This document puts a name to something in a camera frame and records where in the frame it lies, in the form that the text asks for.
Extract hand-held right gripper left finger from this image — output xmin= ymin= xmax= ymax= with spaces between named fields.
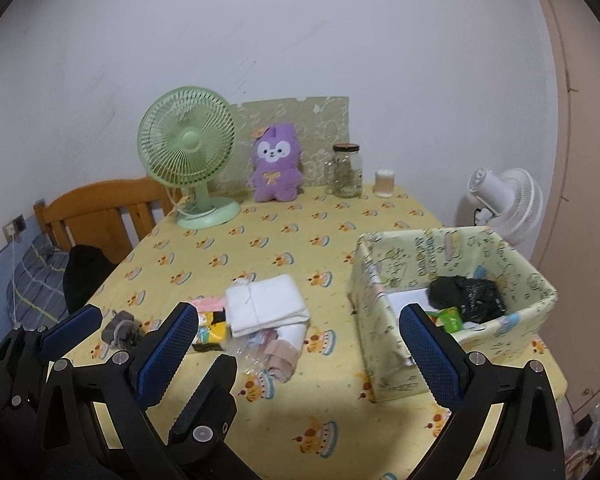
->
xmin=32 ymin=301 xmax=203 ymax=480

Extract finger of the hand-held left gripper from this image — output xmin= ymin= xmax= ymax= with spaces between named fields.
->
xmin=0 ymin=305 xmax=103 ymax=412
xmin=169 ymin=354 xmax=238 ymax=456

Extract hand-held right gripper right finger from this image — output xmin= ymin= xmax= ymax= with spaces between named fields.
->
xmin=399 ymin=302 xmax=566 ymax=480

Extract patterned storage box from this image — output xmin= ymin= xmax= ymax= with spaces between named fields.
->
xmin=349 ymin=226 xmax=558 ymax=403

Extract grey sock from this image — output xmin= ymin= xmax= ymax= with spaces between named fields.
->
xmin=101 ymin=310 xmax=143 ymax=353

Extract pink packet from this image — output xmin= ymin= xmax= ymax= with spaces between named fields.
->
xmin=190 ymin=296 xmax=228 ymax=313

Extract green packet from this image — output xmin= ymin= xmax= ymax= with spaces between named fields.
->
xmin=426 ymin=307 xmax=465 ymax=333

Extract black garment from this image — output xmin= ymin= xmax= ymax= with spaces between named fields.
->
xmin=62 ymin=245 xmax=118 ymax=313

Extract yellow snack packet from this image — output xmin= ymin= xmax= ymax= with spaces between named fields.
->
xmin=192 ymin=310 xmax=231 ymax=353

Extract blue plaid bedding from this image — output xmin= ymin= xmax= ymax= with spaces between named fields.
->
xmin=5 ymin=232 xmax=71 ymax=331

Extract white paper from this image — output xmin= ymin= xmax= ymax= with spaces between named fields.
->
xmin=386 ymin=287 xmax=433 ymax=313

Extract clear plastic bag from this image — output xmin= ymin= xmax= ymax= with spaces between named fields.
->
xmin=227 ymin=330 xmax=301 ymax=386

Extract black plastic bag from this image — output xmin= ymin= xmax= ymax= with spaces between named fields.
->
xmin=426 ymin=275 xmax=507 ymax=325

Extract beige cloth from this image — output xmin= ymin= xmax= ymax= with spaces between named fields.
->
xmin=267 ymin=340 xmax=301 ymax=384

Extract white folded cloth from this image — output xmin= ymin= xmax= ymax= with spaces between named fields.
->
xmin=225 ymin=275 xmax=312 ymax=338

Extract wooden chair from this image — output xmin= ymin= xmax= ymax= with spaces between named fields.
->
xmin=34 ymin=177 xmax=183 ymax=266

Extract yellow printed tablecloth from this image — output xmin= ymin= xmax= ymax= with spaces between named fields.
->
xmin=62 ymin=182 xmax=568 ymax=480

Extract white fan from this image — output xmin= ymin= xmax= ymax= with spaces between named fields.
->
xmin=454 ymin=167 xmax=544 ymax=247

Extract cotton swab container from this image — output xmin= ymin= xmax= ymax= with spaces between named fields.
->
xmin=374 ymin=169 xmax=396 ymax=197

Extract crumpled plastic bags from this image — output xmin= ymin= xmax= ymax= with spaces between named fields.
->
xmin=567 ymin=400 xmax=600 ymax=476

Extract glass jar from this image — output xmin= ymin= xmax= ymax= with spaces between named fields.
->
xmin=331 ymin=143 xmax=365 ymax=199

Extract purple plush toy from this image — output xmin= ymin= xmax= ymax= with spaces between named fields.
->
xmin=250 ymin=123 xmax=304 ymax=203

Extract green desk fan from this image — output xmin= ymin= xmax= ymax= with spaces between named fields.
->
xmin=136 ymin=86 xmax=242 ymax=231

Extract beige door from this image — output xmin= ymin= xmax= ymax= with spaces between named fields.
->
xmin=522 ymin=0 xmax=600 ymax=411

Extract green patterned board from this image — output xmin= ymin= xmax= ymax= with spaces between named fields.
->
xmin=219 ymin=96 xmax=351 ymax=196

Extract thin white cable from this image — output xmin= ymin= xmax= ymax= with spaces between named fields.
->
xmin=7 ymin=232 xmax=19 ymax=307

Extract wall socket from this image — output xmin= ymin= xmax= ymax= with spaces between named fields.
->
xmin=2 ymin=214 xmax=28 ymax=237

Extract white fan cord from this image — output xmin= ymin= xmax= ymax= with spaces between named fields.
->
xmin=166 ymin=186 xmax=216 ymax=221

